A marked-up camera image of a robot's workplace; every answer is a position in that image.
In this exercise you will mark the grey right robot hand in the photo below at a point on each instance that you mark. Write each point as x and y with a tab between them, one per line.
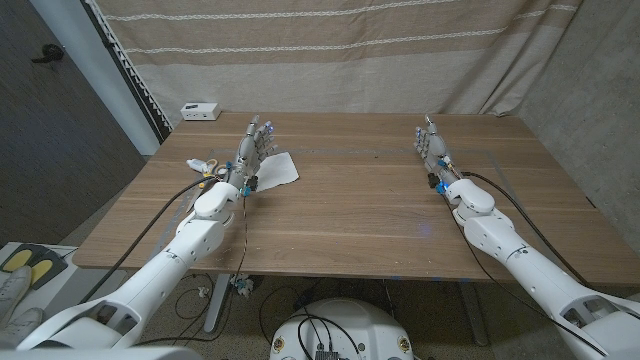
437	152

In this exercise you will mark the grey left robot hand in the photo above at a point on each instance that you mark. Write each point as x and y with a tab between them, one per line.
247	155

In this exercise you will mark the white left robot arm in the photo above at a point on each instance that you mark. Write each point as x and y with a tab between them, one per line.
150	280

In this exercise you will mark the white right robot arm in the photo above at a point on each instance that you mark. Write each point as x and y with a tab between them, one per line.
540	270

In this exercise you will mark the white paper tissue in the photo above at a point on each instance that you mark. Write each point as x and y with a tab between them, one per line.
280	171

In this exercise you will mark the white toothpaste tube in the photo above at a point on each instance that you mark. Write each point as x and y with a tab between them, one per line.
193	163

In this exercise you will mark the white power strip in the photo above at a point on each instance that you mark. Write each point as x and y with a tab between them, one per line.
201	111

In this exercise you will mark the beige striped curtain backdrop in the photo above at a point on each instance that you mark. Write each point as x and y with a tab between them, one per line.
325	75

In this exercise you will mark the crumpled blue white scrap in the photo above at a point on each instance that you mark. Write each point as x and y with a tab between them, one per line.
242	285

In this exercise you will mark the black strip with zigzag trim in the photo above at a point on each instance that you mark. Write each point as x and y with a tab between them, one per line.
132	77

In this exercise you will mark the small white floor scrap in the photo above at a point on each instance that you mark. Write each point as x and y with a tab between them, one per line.
203	291

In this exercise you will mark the grey metal table leg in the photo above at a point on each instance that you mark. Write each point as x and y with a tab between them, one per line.
474	315
217	300

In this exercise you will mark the dark grey door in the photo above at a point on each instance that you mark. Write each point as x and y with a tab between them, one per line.
60	150

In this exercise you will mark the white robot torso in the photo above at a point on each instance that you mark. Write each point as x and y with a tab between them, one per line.
345	325

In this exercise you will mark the black torso connector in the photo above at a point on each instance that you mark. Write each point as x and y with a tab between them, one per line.
327	356

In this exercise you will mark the black yellow foot pedal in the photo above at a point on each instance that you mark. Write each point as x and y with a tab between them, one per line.
42	270
17	260

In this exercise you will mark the white floor platform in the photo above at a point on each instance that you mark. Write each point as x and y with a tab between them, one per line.
47	295

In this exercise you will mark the white robot chest panel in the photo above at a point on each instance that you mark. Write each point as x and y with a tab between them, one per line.
100	354

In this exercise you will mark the white shoe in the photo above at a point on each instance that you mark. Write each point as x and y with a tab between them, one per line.
25	322
15	290

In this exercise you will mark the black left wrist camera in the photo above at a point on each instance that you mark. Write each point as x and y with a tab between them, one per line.
252	183

